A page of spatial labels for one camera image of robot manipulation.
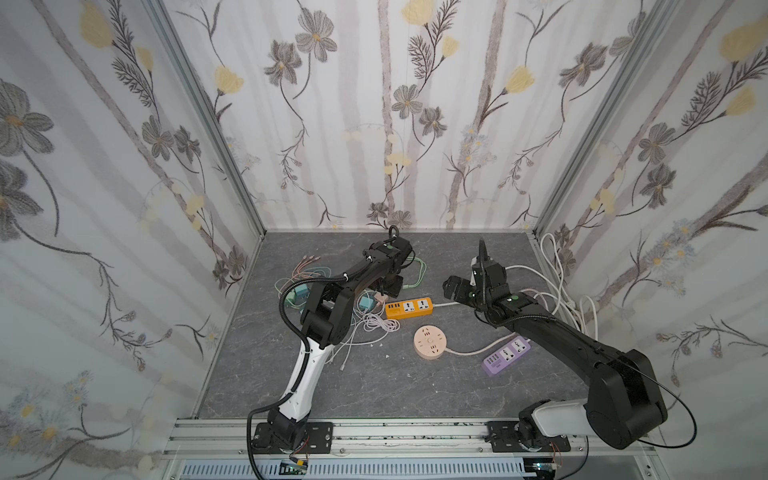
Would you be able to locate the white charging cable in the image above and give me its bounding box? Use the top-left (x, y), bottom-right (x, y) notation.
top-left (323, 299), bottom-right (402, 370)

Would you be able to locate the pink round power strip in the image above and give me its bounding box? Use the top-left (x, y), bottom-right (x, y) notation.
top-left (413, 325), bottom-right (447, 360)

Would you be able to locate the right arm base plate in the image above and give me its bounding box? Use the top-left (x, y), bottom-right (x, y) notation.
top-left (485, 420), bottom-right (571, 453)

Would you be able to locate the orange power strip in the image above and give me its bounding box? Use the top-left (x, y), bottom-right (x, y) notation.
top-left (385, 297), bottom-right (434, 321)

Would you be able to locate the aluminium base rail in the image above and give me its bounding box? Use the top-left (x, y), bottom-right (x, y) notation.
top-left (160, 418), bottom-right (669, 479)

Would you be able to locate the pink round strip cord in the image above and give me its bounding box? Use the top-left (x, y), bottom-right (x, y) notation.
top-left (446, 331), bottom-right (517, 358)

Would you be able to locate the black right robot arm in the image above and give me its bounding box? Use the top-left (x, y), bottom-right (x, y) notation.
top-left (443, 243), bottom-right (668, 449)

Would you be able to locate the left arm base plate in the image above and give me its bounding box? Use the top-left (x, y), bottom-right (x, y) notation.
top-left (250, 422), bottom-right (334, 454)

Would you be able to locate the green charger cube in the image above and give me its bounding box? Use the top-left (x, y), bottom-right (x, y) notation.
top-left (285, 284), bottom-right (310, 309)

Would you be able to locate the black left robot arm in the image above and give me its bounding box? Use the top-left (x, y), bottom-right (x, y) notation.
top-left (249, 226), bottom-right (413, 449)

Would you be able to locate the purple power strip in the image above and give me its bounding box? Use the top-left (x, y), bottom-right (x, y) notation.
top-left (482, 336), bottom-right (531, 377)

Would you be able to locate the pink multi-head cable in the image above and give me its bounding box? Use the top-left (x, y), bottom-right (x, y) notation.
top-left (289, 254), bottom-right (328, 286)

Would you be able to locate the white power cord bundle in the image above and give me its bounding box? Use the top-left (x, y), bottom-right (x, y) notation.
top-left (431, 232), bottom-right (600, 343)

